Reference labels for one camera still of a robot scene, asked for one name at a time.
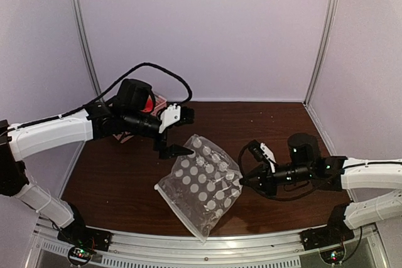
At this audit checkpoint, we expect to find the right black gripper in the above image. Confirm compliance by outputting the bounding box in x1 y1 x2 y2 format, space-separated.
239 161 313 198

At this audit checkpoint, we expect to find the clear zip top bag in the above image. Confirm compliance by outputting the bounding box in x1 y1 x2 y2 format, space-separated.
155 134 242 243

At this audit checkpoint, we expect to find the red fake fruit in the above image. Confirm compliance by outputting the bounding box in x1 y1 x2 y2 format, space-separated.
142 97 156 114

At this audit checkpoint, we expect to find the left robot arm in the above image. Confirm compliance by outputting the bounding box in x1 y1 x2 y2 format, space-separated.
1 79 195 245

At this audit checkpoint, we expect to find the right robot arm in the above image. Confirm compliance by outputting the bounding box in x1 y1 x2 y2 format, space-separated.
237 133 401 244

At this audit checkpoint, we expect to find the pink perforated plastic basket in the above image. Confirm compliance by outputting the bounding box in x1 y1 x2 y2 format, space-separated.
113 93 167 144

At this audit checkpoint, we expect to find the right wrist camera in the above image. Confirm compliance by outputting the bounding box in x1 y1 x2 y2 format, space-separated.
249 142 277 170

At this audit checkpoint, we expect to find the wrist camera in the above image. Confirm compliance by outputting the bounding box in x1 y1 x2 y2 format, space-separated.
249 142 277 170
159 104 181 134

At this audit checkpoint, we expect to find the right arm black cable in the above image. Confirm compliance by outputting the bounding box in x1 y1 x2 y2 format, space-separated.
237 141 318 201

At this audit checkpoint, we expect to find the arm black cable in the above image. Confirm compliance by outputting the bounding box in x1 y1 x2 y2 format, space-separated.
237 141 318 201
0 62 193 137

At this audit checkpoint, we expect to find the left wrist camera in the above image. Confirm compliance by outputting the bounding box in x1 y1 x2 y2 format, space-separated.
159 104 181 134

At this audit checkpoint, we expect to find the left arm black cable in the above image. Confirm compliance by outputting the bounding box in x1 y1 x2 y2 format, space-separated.
0 62 193 137

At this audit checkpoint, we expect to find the aluminium front rail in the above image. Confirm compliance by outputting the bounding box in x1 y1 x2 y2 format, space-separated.
23 217 391 267

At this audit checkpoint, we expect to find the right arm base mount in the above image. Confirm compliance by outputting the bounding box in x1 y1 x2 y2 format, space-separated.
300 225 355 265

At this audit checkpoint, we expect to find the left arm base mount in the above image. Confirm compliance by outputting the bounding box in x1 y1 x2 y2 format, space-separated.
57 227 112 267

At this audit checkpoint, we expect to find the left aluminium corner post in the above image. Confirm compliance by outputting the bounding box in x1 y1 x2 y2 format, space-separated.
71 0 102 96

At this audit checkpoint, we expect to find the aluminium corner post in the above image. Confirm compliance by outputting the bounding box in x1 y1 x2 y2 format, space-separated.
303 0 339 107
71 0 102 96

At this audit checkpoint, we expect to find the right aluminium corner post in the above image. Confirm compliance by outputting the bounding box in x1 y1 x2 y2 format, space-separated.
303 0 339 107

